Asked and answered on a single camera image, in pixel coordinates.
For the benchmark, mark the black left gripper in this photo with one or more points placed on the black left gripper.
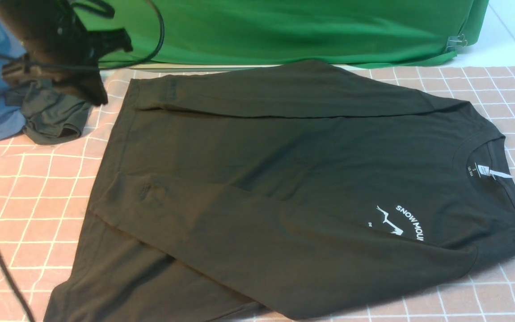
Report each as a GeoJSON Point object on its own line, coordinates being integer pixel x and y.
{"type": "Point", "coordinates": [68, 57]}

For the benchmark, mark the dark gray long-sleeved shirt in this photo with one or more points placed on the dark gray long-sleeved shirt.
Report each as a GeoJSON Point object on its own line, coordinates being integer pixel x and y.
{"type": "Point", "coordinates": [303, 188]}

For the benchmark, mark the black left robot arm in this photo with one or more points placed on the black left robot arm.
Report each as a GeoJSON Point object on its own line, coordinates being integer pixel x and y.
{"type": "Point", "coordinates": [15, 14]}

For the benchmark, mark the dark green crumpled garment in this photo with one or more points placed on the dark green crumpled garment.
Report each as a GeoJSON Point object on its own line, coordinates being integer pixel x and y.
{"type": "Point", "coordinates": [51, 117]}

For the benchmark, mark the pink checkered tablecloth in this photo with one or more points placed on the pink checkered tablecloth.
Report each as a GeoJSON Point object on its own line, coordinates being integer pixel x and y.
{"type": "Point", "coordinates": [44, 191]}

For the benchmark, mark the metal binder clip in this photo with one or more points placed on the metal binder clip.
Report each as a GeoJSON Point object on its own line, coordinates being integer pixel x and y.
{"type": "Point", "coordinates": [455, 42]}

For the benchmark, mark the green backdrop cloth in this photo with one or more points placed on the green backdrop cloth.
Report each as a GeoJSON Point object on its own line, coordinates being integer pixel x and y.
{"type": "Point", "coordinates": [362, 33]}

